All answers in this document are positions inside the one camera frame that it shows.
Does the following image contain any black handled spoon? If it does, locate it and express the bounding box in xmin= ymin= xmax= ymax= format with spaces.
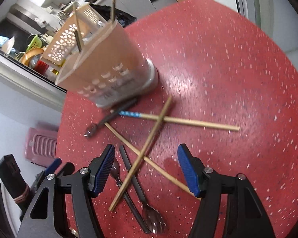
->
xmin=110 ymin=144 xmax=167 ymax=235
xmin=84 ymin=97 xmax=138 ymax=138

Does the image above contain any beige plastic utensil holder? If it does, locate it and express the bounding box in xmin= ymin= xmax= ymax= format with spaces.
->
xmin=41 ymin=5 xmax=158 ymax=108

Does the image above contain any pink plastic stool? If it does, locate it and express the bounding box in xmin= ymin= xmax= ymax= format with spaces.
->
xmin=24 ymin=127 xmax=57 ymax=167

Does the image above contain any plain wooden chopstick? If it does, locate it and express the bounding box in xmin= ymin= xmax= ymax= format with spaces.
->
xmin=110 ymin=0 xmax=116 ymax=23
xmin=109 ymin=95 xmax=172 ymax=212
xmin=105 ymin=123 xmax=194 ymax=197

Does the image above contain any blue patterned wooden chopstick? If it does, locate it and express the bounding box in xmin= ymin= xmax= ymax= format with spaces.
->
xmin=119 ymin=111 xmax=241 ymax=132

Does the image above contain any kitchen counter with clutter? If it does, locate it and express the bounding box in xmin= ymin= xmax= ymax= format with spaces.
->
xmin=0 ymin=0 xmax=73 ymax=80

